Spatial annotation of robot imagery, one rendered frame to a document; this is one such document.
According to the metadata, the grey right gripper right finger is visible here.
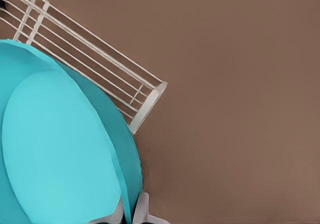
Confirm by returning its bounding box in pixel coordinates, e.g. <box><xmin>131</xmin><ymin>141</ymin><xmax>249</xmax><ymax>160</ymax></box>
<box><xmin>131</xmin><ymin>192</ymin><xmax>171</xmax><ymax>224</ymax></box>

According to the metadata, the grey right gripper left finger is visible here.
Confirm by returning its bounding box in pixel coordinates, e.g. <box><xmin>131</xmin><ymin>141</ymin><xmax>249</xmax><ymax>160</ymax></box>
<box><xmin>89</xmin><ymin>198</ymin><xmax>125</xmax><ymax>224</ymax></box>

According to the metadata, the turquoise round plate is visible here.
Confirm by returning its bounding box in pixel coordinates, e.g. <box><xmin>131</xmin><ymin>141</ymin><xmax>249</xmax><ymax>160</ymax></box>
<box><xmin>0</xmin><ymin>39</ymin><xmax>144</xmax><ymax>224</ymax></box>

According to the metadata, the white wire shelf rack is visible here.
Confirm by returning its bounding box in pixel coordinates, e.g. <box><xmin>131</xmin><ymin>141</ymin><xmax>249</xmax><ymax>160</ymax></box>
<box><xmin>0</xmin><ymin>0</ymin><xmax>169</xmax><ymax>135</ymax></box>

